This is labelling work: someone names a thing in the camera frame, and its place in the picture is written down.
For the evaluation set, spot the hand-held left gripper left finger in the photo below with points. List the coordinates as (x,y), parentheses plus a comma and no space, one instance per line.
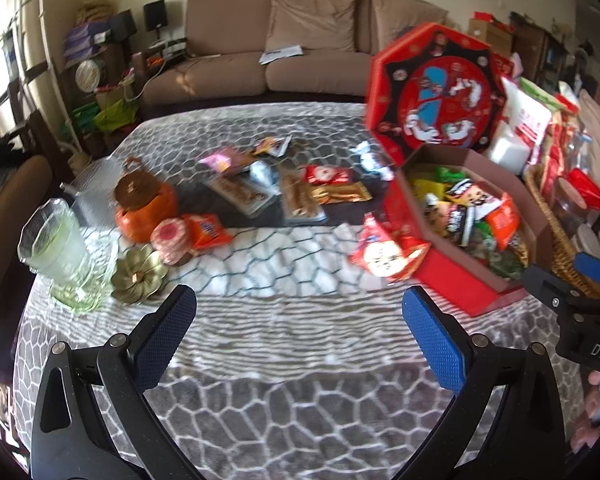
(165,340)

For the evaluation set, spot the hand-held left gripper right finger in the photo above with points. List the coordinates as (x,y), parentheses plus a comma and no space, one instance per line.
(437,340)

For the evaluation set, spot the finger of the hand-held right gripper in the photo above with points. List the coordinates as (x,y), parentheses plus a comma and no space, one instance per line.
(597,269)
(550,287)

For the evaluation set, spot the red octagonal box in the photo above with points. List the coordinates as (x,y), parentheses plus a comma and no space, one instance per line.
(455,280)

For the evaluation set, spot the pink snack packet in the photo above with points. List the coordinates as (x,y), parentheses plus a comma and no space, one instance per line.
(220,161)

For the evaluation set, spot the person's right hand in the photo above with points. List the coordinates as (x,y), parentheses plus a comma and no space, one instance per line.
(591,400)

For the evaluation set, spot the wicker basket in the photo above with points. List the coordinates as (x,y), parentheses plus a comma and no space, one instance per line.
(560,255)

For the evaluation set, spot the gold flower dish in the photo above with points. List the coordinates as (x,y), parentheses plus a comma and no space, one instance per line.
(137,275)

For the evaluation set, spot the red white cartoon packet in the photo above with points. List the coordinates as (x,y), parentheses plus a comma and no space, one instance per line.
(382,257)

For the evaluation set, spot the pink round packet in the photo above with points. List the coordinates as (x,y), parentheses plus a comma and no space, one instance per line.
(171,240)

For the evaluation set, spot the pile of snack packets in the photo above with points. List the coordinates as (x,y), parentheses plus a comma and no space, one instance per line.
(472,215)

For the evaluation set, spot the orange snack packet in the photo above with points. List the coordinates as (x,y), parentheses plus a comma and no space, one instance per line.
(207,230)

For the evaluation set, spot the green glass vase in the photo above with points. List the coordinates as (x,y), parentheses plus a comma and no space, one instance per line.
(62,250)

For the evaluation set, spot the orange pumpkin jar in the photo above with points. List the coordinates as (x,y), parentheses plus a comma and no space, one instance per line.
(145,205)

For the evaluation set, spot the clear packet of biscuit sticks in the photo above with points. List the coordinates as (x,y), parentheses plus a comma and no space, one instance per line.
(300,200)
(240,195)

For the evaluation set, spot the white red bag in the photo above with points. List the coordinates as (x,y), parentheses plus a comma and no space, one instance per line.
(527,115)

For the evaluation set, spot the gold snack packet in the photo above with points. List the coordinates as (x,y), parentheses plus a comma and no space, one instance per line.
(342,192)

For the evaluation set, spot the clear glass pitcher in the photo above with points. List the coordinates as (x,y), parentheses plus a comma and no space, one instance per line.
(92,180)

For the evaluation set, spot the white blue snack packet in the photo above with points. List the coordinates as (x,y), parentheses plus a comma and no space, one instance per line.
(375,160)

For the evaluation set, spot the silver snack packet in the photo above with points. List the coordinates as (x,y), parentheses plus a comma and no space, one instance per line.
(261,175)

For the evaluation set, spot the red figure snack packet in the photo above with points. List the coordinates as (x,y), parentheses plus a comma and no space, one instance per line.
(325,175)

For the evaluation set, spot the wooden chair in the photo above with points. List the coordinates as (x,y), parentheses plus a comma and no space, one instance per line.
(10,210)

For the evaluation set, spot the red octagonal box lid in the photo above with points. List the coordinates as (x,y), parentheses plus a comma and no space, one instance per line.
(440,90)

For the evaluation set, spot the green bag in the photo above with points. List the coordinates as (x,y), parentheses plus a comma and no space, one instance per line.
(115,116)

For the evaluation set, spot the brown cardboard box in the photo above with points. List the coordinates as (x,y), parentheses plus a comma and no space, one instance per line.
(487,32)

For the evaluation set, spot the brown sofa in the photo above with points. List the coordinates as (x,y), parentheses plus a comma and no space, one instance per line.
(220,75)

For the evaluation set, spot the round tin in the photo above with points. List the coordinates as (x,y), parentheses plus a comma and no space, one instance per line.
(87,75)

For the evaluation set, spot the white paper sheet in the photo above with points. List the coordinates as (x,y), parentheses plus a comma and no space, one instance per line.
(280,54)

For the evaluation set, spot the stack of purple boxes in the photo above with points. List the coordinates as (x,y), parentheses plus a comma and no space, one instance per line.
(85,40)

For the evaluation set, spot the black speaker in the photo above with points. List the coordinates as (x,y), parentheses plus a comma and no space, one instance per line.
(155,15)

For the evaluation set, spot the brown sofa cushion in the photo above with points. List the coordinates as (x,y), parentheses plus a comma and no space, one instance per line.
(312,17)

